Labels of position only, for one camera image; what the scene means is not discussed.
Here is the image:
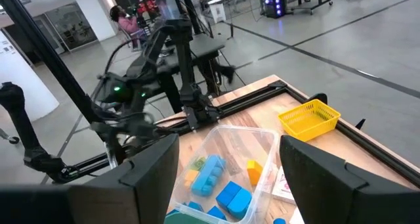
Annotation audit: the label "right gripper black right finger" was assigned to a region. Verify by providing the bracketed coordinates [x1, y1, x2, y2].
[278, 135, 420, 224]

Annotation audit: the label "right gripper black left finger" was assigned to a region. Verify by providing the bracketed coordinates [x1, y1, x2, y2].
[0, 133, 180, 224]

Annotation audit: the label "small green toy block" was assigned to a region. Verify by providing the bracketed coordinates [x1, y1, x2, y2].
[191, 156, 207, 171]

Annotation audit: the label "small yellow toy block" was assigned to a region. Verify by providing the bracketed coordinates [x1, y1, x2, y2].
[183, 169, 200, 189]

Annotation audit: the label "yellow plastic mesh basket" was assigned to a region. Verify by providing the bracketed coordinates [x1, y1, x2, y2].
[277, 98, 342, 143]

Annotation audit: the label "green plastic bin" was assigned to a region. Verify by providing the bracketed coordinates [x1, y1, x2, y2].
[163, 212, 211, 224]

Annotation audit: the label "long blue toy block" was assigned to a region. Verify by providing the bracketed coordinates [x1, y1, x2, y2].
[190, 154, 227, 198]

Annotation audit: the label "person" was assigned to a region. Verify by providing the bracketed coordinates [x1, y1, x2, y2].
[109, 5, 147, 51]

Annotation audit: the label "clear plastic storage bin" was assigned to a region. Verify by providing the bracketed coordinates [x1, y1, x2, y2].
[165, 124, 280, 224]

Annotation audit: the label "black work table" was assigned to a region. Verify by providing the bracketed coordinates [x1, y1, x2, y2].
[157, 33, 236, 87]

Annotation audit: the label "black padded pole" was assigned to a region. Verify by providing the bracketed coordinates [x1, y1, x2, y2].
[0, 81, 68, 184]

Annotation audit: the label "white floor sign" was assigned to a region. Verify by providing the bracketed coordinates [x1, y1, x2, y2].
[209, 2, 227, 24]

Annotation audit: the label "black computer blue lights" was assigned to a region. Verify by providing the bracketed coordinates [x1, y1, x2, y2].
[261, 0, 287, 20]

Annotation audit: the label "black aluminium rig frame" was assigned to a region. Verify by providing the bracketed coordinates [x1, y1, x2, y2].
[0, 0, 420, 185]

